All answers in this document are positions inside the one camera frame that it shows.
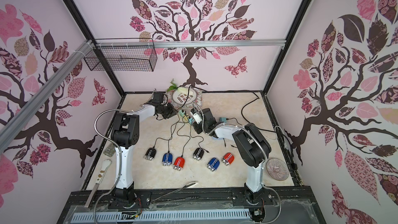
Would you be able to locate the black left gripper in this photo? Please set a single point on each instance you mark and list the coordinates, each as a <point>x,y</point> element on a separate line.
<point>173,111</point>

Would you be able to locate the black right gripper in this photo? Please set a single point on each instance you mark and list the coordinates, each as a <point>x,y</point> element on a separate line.
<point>195,113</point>

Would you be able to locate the black electric shaver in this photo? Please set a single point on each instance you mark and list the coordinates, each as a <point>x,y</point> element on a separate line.
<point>198,154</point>
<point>150,154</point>

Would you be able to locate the red electric shaver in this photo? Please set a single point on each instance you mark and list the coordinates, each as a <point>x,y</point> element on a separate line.
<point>228,159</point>
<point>179,163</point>

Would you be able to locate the blue electric shaver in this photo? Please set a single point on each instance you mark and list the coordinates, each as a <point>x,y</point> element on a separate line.
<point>167,159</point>
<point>213,164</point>

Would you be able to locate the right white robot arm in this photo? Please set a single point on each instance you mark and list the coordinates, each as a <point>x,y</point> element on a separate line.
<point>252,146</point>

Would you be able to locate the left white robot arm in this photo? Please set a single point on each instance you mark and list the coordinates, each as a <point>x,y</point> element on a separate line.
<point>126,133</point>

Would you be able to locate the white plate with red print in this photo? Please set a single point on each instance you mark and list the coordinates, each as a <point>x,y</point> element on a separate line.
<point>181,99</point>

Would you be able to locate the beige power strip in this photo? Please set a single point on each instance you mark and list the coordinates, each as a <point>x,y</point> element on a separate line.
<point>184,118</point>

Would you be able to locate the green leaf sprig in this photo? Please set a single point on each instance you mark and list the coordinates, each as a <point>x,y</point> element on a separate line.
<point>172,87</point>

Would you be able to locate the pale green vegetable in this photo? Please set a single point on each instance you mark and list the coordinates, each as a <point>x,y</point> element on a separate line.
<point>183,90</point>

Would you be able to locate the glass spice jar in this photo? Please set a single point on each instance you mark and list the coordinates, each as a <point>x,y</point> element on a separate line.
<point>110,150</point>

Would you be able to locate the metal tongs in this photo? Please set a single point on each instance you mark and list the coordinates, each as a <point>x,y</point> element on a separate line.
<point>174,197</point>

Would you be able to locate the black wire basket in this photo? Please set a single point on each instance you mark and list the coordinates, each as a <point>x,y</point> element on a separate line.
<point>122,54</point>

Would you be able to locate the white slotted cable duct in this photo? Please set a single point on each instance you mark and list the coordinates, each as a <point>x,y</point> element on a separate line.
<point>160,216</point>

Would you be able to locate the aluminium rail back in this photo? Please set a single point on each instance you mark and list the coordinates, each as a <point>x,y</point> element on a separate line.
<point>191,44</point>

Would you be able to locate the aluminium rail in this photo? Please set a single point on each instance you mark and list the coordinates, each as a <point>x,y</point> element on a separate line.
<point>16,124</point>
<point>191,44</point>

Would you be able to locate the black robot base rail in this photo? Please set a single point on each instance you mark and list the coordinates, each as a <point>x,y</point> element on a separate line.
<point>192,205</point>

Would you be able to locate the aluminium rail left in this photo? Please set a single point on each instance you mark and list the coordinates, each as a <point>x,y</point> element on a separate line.
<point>16,124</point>

